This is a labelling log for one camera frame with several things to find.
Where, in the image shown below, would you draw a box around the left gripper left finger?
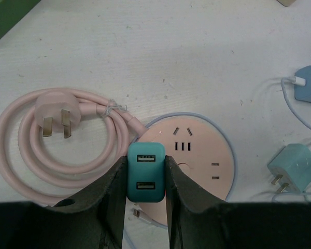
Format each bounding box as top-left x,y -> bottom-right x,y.
0,156 -> 128,248

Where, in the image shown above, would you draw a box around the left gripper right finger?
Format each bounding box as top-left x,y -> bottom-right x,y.
165,156 -> 311,248

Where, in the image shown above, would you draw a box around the pink round socket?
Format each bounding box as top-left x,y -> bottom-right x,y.
133,118 -> 236,226

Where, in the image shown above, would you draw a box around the teal dual usb charger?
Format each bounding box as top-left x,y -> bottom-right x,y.
127,142 -> 165,203

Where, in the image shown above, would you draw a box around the light teal charger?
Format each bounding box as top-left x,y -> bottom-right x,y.
267,143 -> 311,194

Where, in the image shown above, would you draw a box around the light blue charger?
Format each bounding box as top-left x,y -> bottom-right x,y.
289,65 -> 311,103

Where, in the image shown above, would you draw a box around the olive yellow charger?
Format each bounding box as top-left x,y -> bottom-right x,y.
277,0 -> 296,7

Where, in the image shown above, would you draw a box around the green power strip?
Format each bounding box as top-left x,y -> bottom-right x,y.
0,0 -> 40,39

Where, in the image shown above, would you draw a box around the pink socket cord with plug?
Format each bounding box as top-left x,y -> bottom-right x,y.
0,88 -> 150,205

